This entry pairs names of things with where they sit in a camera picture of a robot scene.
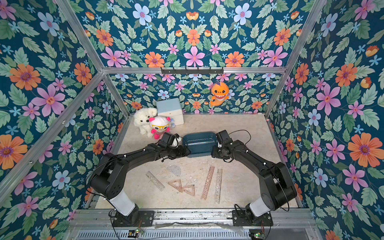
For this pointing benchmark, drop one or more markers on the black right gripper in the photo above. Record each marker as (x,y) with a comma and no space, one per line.
(216,150)

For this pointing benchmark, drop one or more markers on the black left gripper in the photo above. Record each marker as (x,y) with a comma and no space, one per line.
(180,153)

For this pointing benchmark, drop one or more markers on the clear stencil ruler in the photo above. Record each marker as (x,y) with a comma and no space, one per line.
(218,186)

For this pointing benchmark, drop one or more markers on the teal plastic storage box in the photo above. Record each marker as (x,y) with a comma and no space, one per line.
(200,144)

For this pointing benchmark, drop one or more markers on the pink stencil ruler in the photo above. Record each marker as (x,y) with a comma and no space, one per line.
(207,183)

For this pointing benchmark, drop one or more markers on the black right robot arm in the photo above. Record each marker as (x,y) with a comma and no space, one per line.
(276,184)

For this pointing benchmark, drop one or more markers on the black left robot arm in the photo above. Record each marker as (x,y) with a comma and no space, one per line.
(116,176)

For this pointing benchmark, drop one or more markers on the white blue storage box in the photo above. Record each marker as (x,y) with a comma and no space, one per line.
(171,108)

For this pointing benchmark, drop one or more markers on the clear protractor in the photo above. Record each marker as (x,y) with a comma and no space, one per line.
(175,170)

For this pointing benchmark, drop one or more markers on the pink white plush doll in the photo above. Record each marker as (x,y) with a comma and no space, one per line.
(159,125)

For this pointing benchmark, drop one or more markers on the pink triangle set square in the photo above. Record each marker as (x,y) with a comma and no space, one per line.
(176,184)

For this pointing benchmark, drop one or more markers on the clear short ruler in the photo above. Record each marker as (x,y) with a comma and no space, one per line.
(155,181)

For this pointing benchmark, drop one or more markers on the pink small triangle square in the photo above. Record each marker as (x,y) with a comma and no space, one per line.
(190,190)

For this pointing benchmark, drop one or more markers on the white fluffy plush dog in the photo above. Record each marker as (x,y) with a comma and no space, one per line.
(142,120)

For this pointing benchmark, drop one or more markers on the orange shark plush toy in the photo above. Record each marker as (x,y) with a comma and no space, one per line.
(220,93)

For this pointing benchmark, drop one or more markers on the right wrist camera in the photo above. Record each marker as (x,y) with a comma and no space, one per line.
(223,138)

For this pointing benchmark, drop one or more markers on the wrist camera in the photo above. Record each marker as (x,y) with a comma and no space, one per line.
(223,138)
(169,140)

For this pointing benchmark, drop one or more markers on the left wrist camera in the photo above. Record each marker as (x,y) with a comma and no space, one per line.
(169,140)

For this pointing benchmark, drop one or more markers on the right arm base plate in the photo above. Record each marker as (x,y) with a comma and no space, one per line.
(247,219)

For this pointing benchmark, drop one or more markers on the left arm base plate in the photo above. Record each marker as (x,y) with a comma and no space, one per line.
(138,218)

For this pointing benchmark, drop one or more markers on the black wall hook rail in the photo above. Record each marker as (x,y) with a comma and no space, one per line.
(187,71)

